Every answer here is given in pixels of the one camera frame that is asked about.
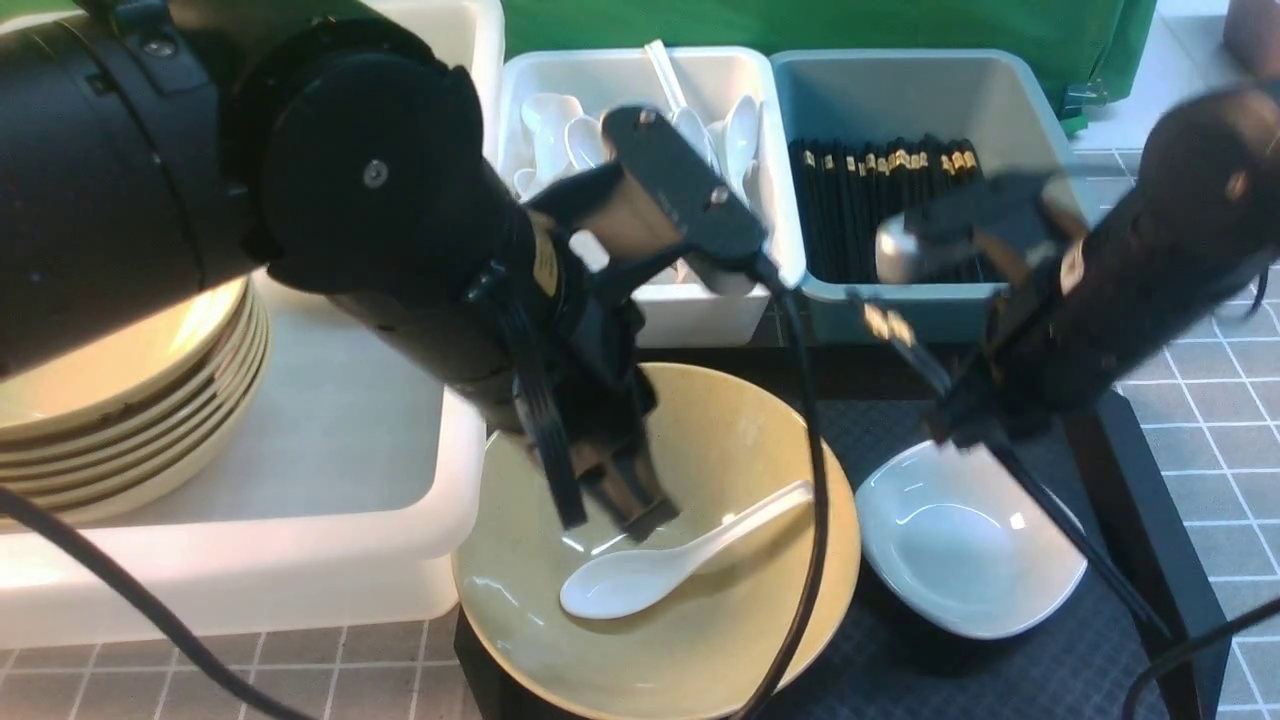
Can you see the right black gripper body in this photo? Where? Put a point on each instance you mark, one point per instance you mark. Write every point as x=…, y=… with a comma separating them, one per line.
x=1006, y=391

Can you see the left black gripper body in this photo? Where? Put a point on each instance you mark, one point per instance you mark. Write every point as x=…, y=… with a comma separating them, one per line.
x=559, y=325

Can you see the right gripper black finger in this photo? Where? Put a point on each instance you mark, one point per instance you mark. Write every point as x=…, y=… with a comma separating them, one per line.
x=1096, y=558

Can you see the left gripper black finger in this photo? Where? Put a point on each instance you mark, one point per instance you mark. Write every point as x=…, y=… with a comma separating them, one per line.
x=544, y=429
x=622, y=481

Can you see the white ceramic soup spoon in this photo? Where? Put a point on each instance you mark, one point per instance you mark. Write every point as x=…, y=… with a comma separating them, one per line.
x=620, y=584

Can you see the small white sauce dish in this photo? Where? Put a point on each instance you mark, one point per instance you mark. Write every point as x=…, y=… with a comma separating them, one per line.
x=963, y=545

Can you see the black chopstick gold band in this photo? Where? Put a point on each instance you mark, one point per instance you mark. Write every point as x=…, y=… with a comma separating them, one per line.
x=890, y=326

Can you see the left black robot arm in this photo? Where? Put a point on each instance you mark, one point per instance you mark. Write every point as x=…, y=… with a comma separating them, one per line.
x=153, y=150

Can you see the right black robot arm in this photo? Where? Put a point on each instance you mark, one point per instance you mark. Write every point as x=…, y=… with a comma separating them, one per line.
x=1085, y=307

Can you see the pile of white spoons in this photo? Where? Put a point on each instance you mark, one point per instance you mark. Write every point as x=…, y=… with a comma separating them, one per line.
x=554, y=104

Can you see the blue-grey chopstick bin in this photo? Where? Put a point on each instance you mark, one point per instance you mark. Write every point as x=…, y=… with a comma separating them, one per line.
x=860, y=95

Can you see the large white plastic tub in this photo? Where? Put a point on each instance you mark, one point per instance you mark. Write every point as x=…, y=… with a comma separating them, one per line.
x=348, y=483

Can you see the black clamp on cloth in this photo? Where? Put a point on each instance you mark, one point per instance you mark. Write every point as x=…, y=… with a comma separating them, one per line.
x=1078, y=98

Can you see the bundle of black chopsticks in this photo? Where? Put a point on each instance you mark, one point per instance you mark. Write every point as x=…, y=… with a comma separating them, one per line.
x=846, y=190

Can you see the white spoon bin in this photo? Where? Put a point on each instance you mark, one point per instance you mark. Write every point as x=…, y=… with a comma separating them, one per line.
x=700, y=320

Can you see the green cloth backdrop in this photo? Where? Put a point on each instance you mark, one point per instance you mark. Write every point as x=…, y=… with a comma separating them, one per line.
x=1063, y=42

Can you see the stack of yellow bowls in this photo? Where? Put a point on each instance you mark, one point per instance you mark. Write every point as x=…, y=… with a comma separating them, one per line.
x=126, y=420

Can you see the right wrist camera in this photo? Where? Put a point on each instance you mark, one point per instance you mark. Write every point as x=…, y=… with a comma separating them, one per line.
x=1013, y=220

